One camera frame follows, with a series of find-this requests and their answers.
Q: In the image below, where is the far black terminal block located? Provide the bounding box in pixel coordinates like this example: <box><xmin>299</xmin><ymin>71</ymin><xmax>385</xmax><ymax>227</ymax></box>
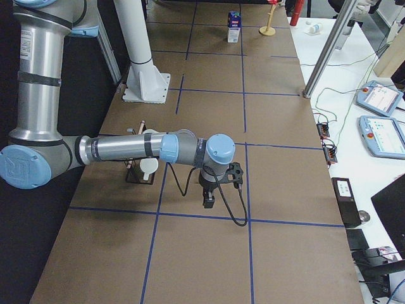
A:
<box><xmin>316</xmin><ymin>122</ymin><xmax>330</xmax><ymax>139</ymax></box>

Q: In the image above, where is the white pillar with base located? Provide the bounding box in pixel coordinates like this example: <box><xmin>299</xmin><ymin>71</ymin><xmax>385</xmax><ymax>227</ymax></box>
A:
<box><xmin>114</xmin><ymin>0</ymin><xmax>171</xmax><ymax>104</ymax></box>

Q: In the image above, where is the black box with label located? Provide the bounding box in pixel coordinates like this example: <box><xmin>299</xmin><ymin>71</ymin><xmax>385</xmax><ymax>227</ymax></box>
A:
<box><xmin>331</xmin><ymin>177</ymin><xmax>361</xmax><ymax>229</ymax></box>

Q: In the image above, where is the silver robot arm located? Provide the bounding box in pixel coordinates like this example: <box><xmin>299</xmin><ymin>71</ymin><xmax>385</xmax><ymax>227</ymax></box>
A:
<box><xmin>1</xmin><ymin>1</ymin><xmax>242</xmax><ymax>208</ymax></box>

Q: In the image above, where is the aluminium frame post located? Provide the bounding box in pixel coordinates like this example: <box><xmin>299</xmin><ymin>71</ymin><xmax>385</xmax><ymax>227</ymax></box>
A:
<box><xmin>302</xmin><ymin>0</ymin><xmax>356</xmax><ymax>99</ymax></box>

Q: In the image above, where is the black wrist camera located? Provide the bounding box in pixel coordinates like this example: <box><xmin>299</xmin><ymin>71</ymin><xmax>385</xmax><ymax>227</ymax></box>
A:
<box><xmin>225</xmin><ymin>162</ymin><xmax>244</xmax><ymax>190</ymax></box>

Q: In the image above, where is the black monitor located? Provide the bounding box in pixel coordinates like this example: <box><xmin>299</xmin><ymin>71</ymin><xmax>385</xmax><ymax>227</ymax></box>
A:
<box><xmin>371</xmin><ymin>179</ymin><xmax>404</xmax><ymax>258</ymax></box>

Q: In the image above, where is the near teach pendant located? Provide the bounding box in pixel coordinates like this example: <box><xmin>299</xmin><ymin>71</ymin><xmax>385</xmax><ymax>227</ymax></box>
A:
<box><xmin>358</xmin><ymin>115</ymin><xmax>404</xmax><ymax>160</ymax></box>

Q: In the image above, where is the far teach pendant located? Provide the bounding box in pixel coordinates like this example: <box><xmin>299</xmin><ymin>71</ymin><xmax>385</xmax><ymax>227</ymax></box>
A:
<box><xmin>356</xmin><ymin>80</ymin><xmax>404</xmax><ymax>117</ymax></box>

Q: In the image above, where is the blue milk carton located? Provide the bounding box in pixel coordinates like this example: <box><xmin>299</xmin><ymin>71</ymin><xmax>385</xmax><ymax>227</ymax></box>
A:
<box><xmin>227</xmin><ymin>11</ymin><xmax>241</xmax><ymax>43</ymax></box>

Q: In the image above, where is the wooden mug tree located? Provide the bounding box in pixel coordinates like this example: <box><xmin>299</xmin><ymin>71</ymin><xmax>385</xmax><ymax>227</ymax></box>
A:
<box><xmin>259</xmin><ymin>0</ymin><xmax>278</xmax><ymax>37</ymax></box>

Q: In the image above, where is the teach pendant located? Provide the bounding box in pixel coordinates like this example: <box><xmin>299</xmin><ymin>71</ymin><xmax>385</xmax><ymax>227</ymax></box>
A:
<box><xmin>358</xmin><ymin>115</ymin><xmax>404</xmax><ymax>160</ymax></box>
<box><xmin>356</xmin><ymin>80</ymin><xmax>404</xmax><ymax>117</ymax></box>

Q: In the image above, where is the white blue tube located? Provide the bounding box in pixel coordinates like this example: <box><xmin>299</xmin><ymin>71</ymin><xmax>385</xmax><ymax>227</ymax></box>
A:
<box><xmin>306</xmin><ymin>23</ymin><xmax>323</xmax><ymax>35</ymax></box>

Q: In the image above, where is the near black terminal block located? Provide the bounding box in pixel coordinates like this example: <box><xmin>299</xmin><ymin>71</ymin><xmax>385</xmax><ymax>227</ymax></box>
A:
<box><xmin>322</xmin><ymin>142</ymin><xmax>338</xmax><ymax>165</ymax></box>

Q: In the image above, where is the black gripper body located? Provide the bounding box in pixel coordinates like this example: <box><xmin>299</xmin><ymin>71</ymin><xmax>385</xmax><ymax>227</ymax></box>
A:
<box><xmin>199</xmin><ymin>168</ymin><xmax>228</xmax><ymax>198</ymax></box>

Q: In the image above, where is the black terminal block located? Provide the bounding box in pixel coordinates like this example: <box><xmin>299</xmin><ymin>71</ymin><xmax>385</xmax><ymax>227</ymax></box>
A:
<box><xmin>316</xmin><ymin>122</ymin><xmax>330</xmax><ymax>139</ymax></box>
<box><xmin>322</xmin><ymin>142</ymin><xmax>338</xmax><ymax>165</ymax></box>

